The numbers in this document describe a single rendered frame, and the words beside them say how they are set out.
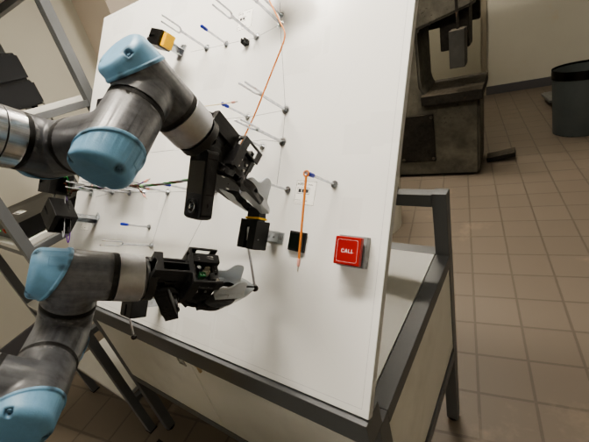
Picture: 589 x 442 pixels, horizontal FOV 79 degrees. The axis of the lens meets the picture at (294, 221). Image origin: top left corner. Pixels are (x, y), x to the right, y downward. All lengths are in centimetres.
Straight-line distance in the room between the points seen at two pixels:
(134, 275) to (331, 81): 52
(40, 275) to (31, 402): 16
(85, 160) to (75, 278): 20
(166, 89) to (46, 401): 40
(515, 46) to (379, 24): 561
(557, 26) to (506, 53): 62
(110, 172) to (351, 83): 48
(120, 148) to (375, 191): 42
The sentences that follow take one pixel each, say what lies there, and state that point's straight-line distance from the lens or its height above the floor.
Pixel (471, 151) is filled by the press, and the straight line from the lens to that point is 351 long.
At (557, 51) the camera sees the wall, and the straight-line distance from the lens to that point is 645.
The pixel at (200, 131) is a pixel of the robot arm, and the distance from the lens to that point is 56.
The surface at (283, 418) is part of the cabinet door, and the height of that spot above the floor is 66.
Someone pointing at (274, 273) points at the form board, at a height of 104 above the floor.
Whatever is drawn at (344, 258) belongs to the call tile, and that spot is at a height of 110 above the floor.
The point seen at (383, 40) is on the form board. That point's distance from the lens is 76.
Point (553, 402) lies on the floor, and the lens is 184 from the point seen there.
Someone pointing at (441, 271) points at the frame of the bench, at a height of 80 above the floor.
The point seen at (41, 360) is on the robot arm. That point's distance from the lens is 58.
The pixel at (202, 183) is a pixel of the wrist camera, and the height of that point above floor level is 129.
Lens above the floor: 146
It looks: 27 degrees down
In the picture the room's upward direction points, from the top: 15 degrees counter-clockwise
